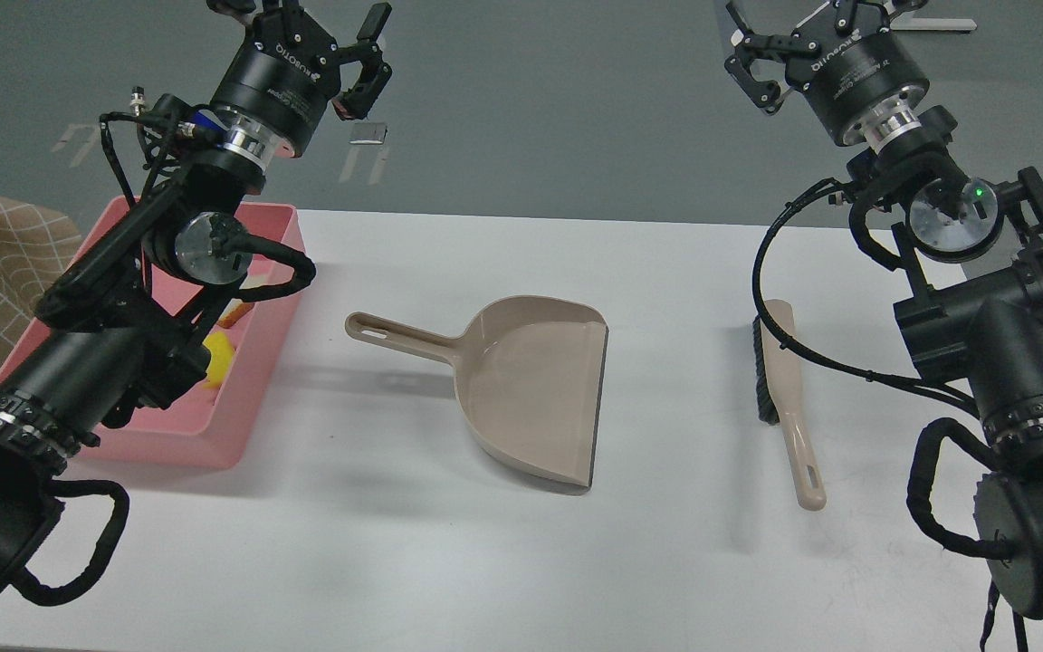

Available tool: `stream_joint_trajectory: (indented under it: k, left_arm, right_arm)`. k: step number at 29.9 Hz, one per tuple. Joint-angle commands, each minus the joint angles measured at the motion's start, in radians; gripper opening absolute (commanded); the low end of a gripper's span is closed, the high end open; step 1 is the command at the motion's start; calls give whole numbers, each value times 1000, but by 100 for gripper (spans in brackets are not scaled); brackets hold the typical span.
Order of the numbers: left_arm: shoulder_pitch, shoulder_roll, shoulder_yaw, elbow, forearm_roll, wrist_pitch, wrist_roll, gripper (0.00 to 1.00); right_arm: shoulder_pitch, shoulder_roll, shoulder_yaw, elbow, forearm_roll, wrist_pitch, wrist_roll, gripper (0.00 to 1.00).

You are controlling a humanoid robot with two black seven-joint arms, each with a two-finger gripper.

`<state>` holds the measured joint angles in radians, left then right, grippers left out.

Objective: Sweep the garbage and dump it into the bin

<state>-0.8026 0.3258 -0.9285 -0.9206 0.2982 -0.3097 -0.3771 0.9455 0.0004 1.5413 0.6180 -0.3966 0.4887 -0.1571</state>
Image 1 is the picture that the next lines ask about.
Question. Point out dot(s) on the pink plastic bin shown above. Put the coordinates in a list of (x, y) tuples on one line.
[(208, 427)]

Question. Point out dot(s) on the yellow sponge piece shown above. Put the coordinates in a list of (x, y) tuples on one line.
[(221, 354)]

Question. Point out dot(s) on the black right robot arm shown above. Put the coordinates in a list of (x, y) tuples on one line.
[(972, 251)]

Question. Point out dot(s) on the grey floor outlet plate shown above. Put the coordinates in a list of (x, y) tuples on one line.
[(369, 134)]

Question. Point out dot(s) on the beige hand brush black bristles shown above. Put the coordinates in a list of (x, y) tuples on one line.
[(780, 393)]

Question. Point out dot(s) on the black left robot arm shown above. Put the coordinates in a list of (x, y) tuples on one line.
[(128, 319)]

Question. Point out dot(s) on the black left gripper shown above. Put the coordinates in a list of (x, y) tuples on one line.
[(287, 69)]

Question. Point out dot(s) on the beige plastic dustpan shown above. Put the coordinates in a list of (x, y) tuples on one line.
[(528, 375)]

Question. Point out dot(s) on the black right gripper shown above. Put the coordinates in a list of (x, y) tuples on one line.
[(856, 77)]

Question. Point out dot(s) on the white table leg base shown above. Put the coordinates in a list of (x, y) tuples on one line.
[(905, 23)]

